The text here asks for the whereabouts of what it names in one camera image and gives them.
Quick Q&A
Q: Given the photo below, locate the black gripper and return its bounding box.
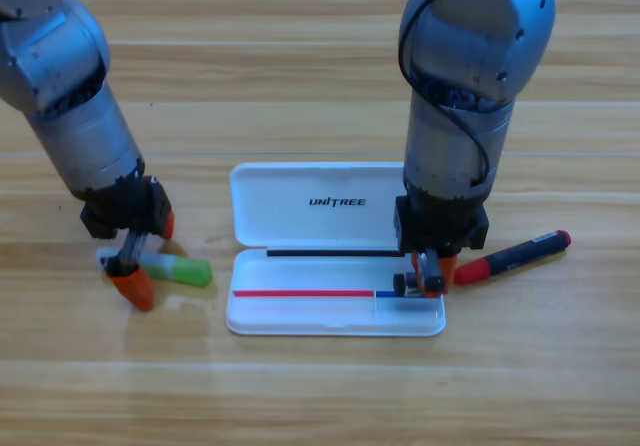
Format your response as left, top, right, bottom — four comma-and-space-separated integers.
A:
394, 192, 490, 299
79, 173, 177, 313

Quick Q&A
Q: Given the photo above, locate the green highlighter pen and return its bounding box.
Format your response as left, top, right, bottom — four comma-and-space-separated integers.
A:
96, 247, 214, 288

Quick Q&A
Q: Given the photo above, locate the small black sharpener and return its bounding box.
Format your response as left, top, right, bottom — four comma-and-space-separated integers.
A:
392, 272, 421, 298

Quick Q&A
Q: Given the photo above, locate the red and black marker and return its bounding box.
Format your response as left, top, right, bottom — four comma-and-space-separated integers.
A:
452, 229, 573, 286

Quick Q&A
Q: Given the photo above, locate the white Unitree pencil case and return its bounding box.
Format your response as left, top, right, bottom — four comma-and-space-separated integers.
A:
225, 161, 447, 338

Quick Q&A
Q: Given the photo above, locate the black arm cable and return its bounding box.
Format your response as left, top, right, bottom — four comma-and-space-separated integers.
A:
398, 0, 490, 188

